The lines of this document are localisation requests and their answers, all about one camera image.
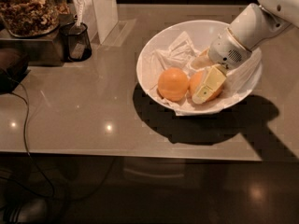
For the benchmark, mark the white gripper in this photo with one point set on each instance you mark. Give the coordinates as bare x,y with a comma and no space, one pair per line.
226,51

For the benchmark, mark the orange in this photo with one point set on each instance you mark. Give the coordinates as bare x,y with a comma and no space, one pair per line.
173,84
194,80

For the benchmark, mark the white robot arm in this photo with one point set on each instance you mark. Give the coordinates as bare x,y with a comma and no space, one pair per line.
256,23

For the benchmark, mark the white bowl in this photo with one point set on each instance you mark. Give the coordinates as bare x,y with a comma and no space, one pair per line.
187,31

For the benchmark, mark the white paper napkin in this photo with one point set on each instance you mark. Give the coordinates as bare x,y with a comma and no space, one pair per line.
177,53

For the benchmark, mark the white stand panel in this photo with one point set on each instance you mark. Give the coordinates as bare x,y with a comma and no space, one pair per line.
105,28

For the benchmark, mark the black mesh cup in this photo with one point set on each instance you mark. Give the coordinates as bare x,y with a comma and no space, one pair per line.
76,43

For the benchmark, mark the white utensil in cup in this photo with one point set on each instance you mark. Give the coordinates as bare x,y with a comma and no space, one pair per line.
79,14

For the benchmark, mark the dark metal box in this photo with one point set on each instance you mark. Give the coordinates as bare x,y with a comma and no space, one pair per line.
43,50

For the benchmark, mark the glass jar of nuts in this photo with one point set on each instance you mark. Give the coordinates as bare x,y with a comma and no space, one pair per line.
29,18

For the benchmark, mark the black device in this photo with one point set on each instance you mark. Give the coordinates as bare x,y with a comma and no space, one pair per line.
13,66

